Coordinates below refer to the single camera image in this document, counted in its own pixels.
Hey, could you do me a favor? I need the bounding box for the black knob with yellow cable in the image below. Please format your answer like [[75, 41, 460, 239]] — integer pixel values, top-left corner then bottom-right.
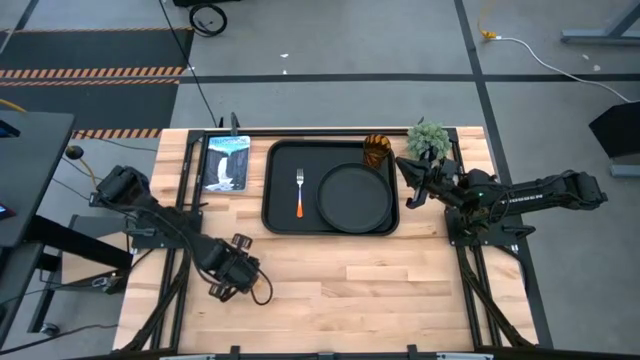
[[64, 144, 99, 186]]

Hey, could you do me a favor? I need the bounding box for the orange-handled metal fork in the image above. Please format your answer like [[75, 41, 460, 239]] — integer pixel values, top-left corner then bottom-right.
[[295, 168, 305, 219]]

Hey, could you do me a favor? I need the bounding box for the small green artificial plant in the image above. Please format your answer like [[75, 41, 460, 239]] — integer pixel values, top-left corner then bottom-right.
[[405, 121, 453, 161]]

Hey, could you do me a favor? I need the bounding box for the white cable with yellow plug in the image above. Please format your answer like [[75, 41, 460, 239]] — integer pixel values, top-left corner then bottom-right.
[[477, 19, 639, 105]]

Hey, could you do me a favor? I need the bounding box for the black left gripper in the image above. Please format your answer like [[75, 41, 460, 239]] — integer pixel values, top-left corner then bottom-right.
[[203, 232, 262, 303]]

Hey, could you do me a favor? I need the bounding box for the black round plate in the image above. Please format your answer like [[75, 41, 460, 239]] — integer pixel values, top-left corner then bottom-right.
[[316, 162, 394, 235]]

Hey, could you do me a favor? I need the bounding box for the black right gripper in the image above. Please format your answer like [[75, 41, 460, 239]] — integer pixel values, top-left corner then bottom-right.
[[394, 156, 464, 210]]

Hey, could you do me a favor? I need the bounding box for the black desk base frame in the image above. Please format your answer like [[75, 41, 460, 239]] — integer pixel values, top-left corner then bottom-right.
[[0, 214, 134, 346]]

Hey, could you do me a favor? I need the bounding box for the black side desk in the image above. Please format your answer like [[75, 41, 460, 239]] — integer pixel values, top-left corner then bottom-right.
[[0, 109, 76, 251]]

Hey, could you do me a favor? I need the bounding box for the grey metal table leg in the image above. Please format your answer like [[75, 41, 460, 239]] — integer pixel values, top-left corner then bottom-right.
[[559, 0, 640, 47]]

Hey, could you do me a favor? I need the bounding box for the black aluminium table frame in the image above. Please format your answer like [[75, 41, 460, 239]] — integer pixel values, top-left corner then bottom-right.
[[117, 127, 554, 360]]

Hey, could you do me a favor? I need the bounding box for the black plastic tray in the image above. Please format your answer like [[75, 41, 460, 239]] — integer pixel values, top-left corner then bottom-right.
[[260, 138, 401, 237]]

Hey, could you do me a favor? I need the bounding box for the black angular stand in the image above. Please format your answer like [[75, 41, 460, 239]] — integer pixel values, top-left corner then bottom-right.
[[588, 99, 640, 159]]

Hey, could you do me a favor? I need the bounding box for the amber glass cup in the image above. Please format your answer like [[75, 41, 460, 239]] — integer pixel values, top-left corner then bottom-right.
[[362, 133, 392, 170]]

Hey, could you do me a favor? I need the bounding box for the long black floor cable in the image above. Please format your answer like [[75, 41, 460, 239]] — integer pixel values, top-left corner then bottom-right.
[[158, 0, 222, 128]]

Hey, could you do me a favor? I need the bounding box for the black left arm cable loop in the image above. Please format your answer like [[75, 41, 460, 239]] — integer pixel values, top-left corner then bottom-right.
[[248, 268, 275, 307]]

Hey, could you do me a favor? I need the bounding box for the black hazard-striped floor mat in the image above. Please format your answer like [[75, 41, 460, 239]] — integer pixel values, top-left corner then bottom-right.
[[0, 27, 195, 140]]

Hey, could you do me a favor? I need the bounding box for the coiled black cable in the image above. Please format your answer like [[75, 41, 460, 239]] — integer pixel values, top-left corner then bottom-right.
[[188, 3, 229, 38]]

